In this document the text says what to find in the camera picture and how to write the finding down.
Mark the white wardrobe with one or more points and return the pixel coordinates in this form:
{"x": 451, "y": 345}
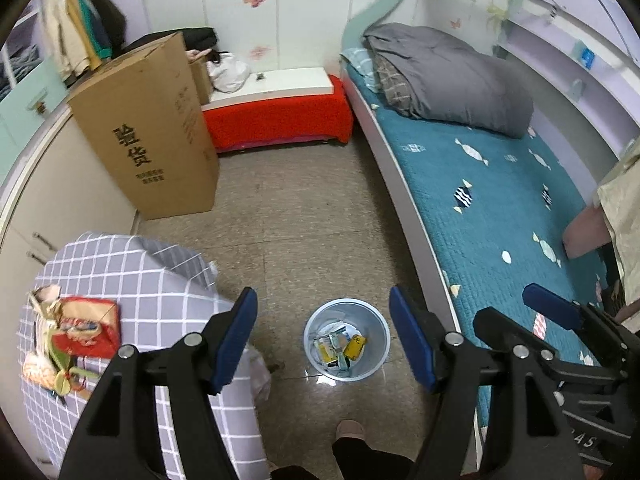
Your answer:
{"x": 300, "y": 10}

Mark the translucent plastic bag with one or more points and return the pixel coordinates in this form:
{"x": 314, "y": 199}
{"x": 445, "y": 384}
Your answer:
{"x": 260, "y": 375}

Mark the large cardboard box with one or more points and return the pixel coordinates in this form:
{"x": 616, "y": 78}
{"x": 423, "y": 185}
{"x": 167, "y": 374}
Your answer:
{"x": 145, "y": 135}

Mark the beige wrapper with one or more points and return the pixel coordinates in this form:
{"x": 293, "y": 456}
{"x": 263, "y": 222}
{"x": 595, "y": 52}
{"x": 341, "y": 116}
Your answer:
{"x": 45, "y": 300}

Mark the light green drawer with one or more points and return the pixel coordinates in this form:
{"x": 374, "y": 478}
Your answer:
{"x": 30, "y": 90}

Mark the white board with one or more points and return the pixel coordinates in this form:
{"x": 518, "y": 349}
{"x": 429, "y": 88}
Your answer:
{"x": 285, "y": 85}

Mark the folded blue jeans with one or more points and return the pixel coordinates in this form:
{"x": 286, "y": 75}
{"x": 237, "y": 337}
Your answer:
{"x": 22, "y": 60}

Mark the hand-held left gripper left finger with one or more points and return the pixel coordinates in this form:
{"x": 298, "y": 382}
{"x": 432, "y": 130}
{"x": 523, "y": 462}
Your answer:
{"x": 232, "y": 340}

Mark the yellow packet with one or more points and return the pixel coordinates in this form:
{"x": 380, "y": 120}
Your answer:
{"x": 357, "y": 347}

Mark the lilac bedside shelf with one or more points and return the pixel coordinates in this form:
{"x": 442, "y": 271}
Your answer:
{"x": 545, "y": 50}

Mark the small blue packet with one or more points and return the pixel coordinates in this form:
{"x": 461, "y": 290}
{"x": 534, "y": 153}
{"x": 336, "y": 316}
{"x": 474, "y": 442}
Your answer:
{"x": 585, "y": 54}

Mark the black clothes pile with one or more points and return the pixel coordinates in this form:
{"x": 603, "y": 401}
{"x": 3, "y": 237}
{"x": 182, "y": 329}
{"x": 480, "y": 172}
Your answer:
{"x": 197, "y": 37}

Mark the red snack bag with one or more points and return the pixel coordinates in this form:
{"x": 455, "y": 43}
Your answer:
{"x": 85, "y": 330}

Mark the orange snack packet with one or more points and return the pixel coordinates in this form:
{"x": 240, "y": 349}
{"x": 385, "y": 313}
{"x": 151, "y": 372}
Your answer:
{"x": 39, "y": 369}

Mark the cream low cabinet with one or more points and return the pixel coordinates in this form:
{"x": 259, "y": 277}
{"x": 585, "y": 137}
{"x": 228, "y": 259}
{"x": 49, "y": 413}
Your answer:
{"x": 65, "y": 180}

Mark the faded pink butterfly sticker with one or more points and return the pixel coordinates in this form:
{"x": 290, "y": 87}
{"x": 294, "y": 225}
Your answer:
{"x": 260, "y": 51}

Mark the teal hanging garment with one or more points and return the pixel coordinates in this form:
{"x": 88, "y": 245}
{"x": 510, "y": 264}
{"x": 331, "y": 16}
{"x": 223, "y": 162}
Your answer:
{"x": 97, "y": 30}

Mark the red covered bench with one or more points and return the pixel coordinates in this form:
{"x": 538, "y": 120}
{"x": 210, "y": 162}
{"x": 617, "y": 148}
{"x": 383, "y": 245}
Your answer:
{"x": 280, "y": 120}

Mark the grey quilt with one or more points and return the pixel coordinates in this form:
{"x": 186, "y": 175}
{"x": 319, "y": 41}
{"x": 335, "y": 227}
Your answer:
{"x": 450, "y": 80}

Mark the person's black pants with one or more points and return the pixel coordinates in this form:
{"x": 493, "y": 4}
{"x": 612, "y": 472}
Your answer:
{"x": 370, "y": 460}

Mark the person's pink slipper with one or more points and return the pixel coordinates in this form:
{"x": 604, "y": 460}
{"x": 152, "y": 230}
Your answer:
{"x": 350, "y": 430}

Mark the stepped lilac shelf cabinet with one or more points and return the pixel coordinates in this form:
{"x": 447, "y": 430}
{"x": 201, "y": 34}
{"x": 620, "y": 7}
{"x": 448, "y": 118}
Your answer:
{"x": 20, "y": 30}

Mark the table with checkered cloth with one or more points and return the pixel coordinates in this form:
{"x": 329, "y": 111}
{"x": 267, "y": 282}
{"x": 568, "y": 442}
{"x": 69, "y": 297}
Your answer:
{"x": 165, "y": 290}

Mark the yellow hanging garment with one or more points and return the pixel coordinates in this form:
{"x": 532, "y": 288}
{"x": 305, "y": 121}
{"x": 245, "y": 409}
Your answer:
{"x": 85, "y": 40}

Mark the cream hanging jacket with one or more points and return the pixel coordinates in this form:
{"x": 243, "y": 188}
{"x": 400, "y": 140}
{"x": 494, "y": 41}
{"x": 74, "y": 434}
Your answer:
{"x": 60, "y": 35}

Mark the blue plastic bucket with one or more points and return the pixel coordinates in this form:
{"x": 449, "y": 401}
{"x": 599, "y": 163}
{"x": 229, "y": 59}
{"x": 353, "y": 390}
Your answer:
{"x": 320, "y": 360}

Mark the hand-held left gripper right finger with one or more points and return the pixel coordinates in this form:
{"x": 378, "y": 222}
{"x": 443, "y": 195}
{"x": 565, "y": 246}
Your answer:
{"x": 412, "y": 340}

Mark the green round lid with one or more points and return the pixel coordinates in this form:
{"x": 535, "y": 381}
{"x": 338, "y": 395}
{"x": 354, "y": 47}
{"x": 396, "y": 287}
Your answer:
{"x": 62, "y": 384}

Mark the teal plaid pillow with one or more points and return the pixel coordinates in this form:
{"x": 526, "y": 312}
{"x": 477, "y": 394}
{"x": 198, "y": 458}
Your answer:
{"x": 360, "y": 65}

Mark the bed with teal cover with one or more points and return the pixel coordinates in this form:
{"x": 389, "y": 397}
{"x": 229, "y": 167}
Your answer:
{"x": 475, "y": 200}

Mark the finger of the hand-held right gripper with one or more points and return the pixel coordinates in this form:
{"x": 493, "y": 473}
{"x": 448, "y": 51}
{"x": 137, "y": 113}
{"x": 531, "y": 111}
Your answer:
{"x": 495, "y": 325}
{"x": 550, "y": 305}

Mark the white plastic bag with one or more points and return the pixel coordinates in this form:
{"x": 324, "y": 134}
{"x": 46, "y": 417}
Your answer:
{"x": 227, "y": 72}

